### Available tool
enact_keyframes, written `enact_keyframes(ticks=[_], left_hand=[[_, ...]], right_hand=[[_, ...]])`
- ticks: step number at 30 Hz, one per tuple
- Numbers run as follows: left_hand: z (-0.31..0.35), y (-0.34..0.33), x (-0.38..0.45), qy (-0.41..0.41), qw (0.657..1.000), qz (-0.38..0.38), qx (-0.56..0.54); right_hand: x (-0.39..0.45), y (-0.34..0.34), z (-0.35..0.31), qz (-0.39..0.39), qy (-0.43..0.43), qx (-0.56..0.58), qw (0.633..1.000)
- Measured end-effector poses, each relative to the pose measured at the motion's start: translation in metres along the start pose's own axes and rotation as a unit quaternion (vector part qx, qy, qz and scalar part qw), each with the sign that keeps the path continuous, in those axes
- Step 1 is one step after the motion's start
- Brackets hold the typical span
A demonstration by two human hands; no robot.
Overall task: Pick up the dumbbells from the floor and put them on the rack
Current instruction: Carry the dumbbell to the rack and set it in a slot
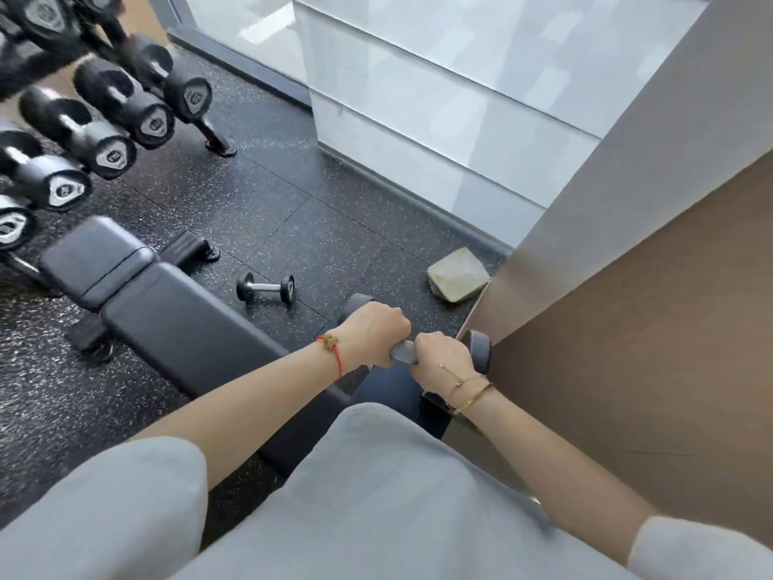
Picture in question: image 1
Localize small black steel-handle dumbbell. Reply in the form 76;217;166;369
337;292;493;376
236;271;297;306

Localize person's right forearm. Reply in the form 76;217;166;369
449;383;663;566

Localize beige stone block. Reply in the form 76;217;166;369
426;246;491;305

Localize rows of black dumbbells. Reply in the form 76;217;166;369
0;0;213;251

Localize blue jeans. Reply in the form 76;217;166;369
349;365;451;439

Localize grey window frame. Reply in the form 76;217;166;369
144;0;315;110

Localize person's right hand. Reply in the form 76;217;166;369
410;331;482;403

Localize brown wooden pillar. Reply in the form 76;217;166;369
444;0;773;550

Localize thin gold chain bracelet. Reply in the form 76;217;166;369
437;360;486;405

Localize person's left forearm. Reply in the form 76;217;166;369
132;341;349;493

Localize gold bangle bracelet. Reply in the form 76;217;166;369
453;383;495;416

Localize person's left hand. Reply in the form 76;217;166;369
335;301;413;381

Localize white shirt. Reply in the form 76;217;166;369
0;403;773;580

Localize black dumbbell rack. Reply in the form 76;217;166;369
0;0;238;291

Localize black flat weight bench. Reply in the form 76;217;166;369
39;215;454;478

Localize red string bracelet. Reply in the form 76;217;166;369
315;333;344;383

